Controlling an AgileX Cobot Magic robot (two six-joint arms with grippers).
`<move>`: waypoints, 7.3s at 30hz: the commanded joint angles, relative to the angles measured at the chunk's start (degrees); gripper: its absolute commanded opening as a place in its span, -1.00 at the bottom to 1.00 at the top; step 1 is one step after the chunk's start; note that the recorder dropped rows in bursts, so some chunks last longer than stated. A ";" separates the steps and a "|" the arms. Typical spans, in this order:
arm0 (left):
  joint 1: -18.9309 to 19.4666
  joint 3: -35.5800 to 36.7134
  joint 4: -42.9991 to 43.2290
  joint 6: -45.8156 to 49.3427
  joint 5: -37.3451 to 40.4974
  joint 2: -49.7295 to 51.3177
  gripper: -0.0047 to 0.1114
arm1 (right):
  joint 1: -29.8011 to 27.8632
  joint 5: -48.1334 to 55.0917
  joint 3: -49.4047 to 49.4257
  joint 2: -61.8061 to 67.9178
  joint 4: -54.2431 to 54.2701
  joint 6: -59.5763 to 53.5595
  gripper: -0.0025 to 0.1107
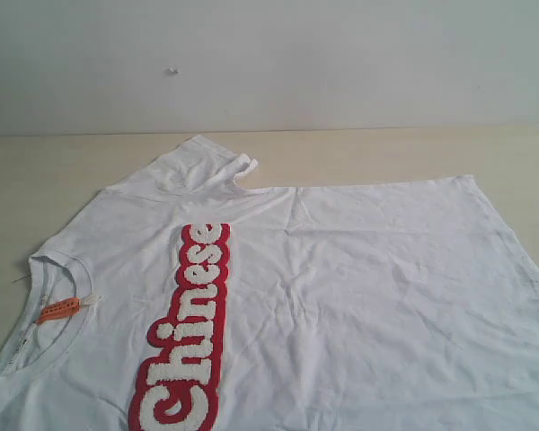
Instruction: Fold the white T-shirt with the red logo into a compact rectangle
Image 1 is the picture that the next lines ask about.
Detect white t-shirt red lettering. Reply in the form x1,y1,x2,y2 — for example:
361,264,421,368
0,136,539,430

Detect orange size tag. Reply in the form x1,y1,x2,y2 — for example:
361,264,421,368
36,295,101,325

